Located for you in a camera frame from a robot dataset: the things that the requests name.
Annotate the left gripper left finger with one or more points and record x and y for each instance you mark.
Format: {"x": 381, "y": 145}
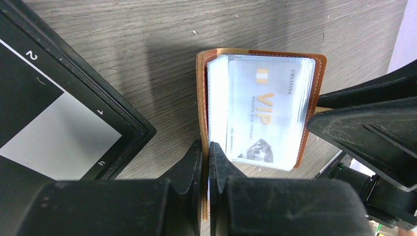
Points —
{"x": 183, "y": 201}

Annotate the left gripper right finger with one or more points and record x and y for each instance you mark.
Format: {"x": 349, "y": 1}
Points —
{"x": 220, "y": 171}

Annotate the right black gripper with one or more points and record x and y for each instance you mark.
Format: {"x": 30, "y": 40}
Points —
{"x": 375, "y": 123}

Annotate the white VIP card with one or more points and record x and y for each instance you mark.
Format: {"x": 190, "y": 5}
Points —
{"x": 268, "y": 107}

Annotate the black white chessboard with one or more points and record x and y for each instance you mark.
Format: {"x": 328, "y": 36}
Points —
{"x": 59, "y": 119}

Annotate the brown leather card holder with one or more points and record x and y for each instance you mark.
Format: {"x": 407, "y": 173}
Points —
{"x": 213, "y": 92}

